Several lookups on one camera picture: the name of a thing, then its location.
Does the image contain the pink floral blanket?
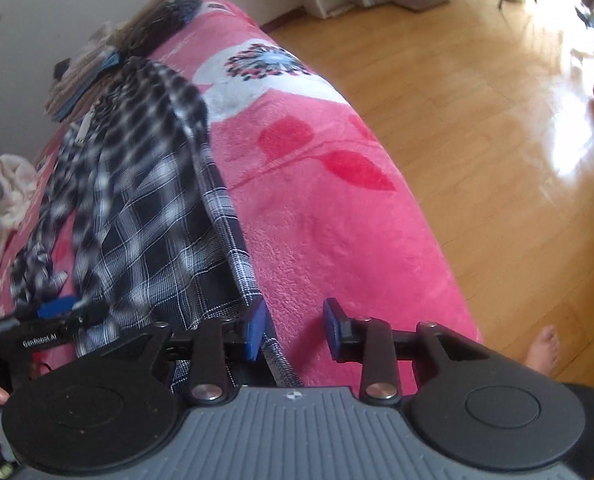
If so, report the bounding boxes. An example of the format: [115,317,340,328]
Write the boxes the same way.
[0,0,483,391]

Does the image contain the person's bare foot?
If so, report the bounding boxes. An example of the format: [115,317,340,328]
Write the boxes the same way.
[526,325,562,375]

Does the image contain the black white plaid pants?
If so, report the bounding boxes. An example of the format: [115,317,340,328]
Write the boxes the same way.
[9,55,298,396]

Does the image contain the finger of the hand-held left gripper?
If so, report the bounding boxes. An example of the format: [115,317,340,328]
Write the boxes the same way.
[38,296,78,320]
[72,302,112,328]

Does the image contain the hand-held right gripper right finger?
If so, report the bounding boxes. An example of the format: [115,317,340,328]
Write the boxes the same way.
[324,298,489,406]

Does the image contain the stack of dark folded clothes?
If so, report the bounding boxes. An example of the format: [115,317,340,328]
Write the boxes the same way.
[122,0,203,56]

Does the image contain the stack of light folded clothes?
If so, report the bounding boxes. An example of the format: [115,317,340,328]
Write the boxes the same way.
[44,20,128,123]

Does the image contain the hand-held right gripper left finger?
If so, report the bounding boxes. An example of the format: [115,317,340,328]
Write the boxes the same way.
[102,298,269,407]

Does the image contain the cream white garment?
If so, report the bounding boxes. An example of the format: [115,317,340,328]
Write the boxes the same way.
[0,154,40,266]

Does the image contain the brown floor mat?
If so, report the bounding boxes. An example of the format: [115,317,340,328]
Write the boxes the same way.
[399,0,450,13]

